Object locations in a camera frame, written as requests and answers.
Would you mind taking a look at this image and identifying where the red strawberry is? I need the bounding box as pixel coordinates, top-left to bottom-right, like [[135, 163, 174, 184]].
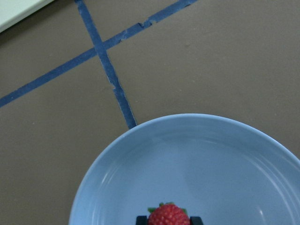
[[148, 202, 190, 225]]

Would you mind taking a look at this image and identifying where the blue plate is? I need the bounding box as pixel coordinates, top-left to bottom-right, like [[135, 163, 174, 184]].
[[69, 114, 300, 225]]

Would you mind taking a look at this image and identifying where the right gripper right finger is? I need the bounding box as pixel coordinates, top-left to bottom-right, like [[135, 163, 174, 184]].
[[190, 216, 203, 225]]

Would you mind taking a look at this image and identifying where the cream bear tray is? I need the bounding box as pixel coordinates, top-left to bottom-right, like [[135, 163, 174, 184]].
[[0, 0, 52, 32]]

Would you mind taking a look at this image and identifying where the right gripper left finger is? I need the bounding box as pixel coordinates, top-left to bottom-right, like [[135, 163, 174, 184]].
[[136, 216, 148, 225]]

